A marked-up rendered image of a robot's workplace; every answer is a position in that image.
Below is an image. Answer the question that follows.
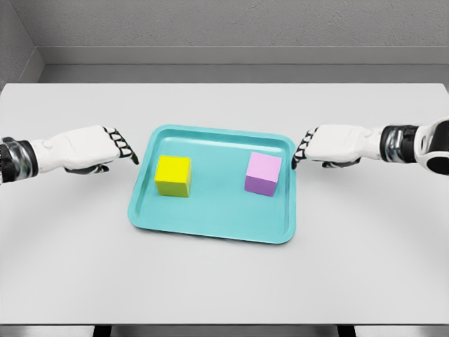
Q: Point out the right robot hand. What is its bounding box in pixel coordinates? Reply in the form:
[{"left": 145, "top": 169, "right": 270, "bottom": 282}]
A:
[{"left": 290, "top": 124, "right": 373, "bottom": 172}]

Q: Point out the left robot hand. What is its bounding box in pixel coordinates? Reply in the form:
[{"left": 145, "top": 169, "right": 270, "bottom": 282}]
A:
[{"left": 51, "top": 125, "right": 140, "bottom": 175}]

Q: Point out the pink cube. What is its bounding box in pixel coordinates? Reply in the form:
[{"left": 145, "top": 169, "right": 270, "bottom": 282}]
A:
[{"left": 243, "top": 151, "right": 283, "bottom": 197}]

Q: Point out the yellow cube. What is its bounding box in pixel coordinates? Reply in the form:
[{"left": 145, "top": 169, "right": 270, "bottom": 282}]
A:
[{"left": 154, "top": 155, "right": 192, "bottom": 198}]

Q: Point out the teal tray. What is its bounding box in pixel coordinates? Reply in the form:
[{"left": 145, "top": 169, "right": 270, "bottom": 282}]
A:
[{"left": 127, "top": 124, "right": 298, "bottom": 245}]

